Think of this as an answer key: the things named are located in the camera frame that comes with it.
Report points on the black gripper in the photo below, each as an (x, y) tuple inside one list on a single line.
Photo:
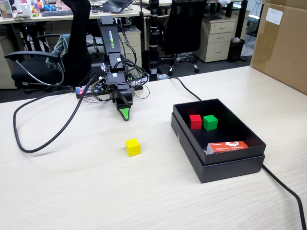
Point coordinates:
[(116, 80)]

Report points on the yellow cube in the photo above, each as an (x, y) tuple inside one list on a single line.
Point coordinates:
[(133, 148)]

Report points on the black cardboard box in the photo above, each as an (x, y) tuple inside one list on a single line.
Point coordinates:
[(227, 171)]

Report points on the large brown cardboard box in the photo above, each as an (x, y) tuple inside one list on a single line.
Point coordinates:
[(280, 48)]

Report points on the electronics board with red LED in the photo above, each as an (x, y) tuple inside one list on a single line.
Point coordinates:
[(80, 91)]

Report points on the beige drawer cabinet with keyhole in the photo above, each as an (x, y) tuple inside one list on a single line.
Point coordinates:
[(133, 45)]

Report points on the red cube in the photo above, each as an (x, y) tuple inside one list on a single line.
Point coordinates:
[(195, 122)]

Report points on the black high-back office chair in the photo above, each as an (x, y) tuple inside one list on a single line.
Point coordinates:
[(79, 48)]

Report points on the black pole with white bands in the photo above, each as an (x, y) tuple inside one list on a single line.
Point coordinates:
[(154, 36)]

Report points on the green cube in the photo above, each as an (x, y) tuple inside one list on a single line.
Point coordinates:
[(210, 123)]

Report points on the striped green cloth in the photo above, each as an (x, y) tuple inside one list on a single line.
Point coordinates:
[(60, 48)]

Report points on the black mesh office chair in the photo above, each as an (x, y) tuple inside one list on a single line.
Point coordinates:
[(184, 28)]

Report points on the black laptop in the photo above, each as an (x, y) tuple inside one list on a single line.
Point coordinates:
[(115, 5)]

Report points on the orange carton with white print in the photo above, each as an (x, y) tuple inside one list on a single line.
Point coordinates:
[(227, 147)]

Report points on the beige three-drawer cabinet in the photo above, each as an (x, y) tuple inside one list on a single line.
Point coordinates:
[(218, 38)]

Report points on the black keyboard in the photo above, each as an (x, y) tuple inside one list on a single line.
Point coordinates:
[(57, 13)]

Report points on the black trash bin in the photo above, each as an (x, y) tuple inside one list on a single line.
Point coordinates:
[(236, 51)]

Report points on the white office desk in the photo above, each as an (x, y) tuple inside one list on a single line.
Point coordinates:
[(38, 18)]

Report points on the blue plastic balls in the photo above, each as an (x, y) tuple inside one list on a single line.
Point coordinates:
[(49, 7)]

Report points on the beige low cabinet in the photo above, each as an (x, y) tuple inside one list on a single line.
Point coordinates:
[(4, 72)]

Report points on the white desk phone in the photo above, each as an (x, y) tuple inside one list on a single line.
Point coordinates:
[(22, 13)]

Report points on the white desk with black legs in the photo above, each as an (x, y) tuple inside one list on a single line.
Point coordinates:
[(241, 24)]

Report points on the white shipping label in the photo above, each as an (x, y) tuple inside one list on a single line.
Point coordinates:
[(274, 16)]

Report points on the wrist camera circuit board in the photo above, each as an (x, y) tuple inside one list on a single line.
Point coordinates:
[(99, 86)]

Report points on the picture frame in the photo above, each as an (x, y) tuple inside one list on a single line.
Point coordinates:
[(6, 9)]

